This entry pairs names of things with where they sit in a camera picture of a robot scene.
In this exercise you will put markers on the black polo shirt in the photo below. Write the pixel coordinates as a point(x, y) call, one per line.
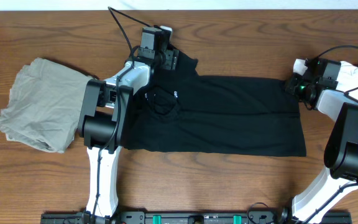
point(182, 111)

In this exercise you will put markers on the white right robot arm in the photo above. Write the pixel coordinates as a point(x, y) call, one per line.
point(339, 175)

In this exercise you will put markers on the folded beige cloth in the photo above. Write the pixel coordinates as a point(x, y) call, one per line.
point(44, 106)

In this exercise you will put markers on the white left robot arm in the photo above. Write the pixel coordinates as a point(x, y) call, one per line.
point(102, 124)

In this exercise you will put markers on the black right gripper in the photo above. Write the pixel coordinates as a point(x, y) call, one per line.
point(293, 86)

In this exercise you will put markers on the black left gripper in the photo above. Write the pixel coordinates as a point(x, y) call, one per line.
point(171, 59)

